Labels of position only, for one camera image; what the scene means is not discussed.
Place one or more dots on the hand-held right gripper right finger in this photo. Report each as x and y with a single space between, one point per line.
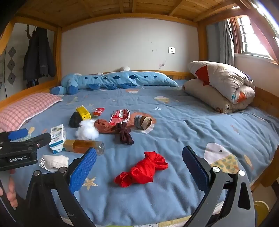
195 170

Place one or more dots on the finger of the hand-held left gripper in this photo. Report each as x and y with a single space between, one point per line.
18 133
39 140

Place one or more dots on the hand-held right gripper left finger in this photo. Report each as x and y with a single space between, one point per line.
84 170

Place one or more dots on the white milk carton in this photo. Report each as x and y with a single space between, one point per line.
57 138

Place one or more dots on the white cotton wad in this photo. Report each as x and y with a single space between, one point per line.
87 130

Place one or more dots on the black bag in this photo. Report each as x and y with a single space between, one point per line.
75 120

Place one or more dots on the yellow carton box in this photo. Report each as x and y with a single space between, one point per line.
84 113

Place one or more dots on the small red wrapper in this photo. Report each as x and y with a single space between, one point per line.
98 111

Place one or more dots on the red and white snack wrapper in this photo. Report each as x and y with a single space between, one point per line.
118 116

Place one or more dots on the pale yellow trash bin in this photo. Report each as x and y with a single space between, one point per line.
261 209

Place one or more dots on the person's left hand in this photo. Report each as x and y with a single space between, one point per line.
12 192

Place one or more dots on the clear bottle with brown liquid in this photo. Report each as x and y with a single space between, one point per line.
80 146

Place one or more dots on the pink checkered pillow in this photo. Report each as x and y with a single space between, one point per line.
26 109

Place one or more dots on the white face mask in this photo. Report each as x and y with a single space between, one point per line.
54 162

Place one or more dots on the blue fish-print bed sheet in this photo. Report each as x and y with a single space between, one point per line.
174 131

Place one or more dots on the red knotted cloth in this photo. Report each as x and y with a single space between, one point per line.
145 169

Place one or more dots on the dark maroon sock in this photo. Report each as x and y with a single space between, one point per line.
124 134

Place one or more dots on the white diamond-patterned door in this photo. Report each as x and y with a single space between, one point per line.
11 63

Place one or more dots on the grey and brown sock roll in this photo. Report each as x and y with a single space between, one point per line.
142 121

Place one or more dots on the dark hanging coat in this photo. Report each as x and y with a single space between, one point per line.
39 59

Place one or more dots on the folded printed quilt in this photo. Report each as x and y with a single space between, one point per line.
218 83

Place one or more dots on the long blue plush toy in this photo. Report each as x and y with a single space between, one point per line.
122 79

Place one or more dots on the wooden coat stand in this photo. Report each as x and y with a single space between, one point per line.
29 29

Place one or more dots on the small white plush toy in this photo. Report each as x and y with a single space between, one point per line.
123 68

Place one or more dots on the grey curtain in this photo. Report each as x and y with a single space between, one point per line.
226 41

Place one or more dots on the window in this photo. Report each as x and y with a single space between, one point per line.
255 37

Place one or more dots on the white wall socket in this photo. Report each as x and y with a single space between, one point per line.
171 50

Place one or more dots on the wooden bunk bed frame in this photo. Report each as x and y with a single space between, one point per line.
130 8

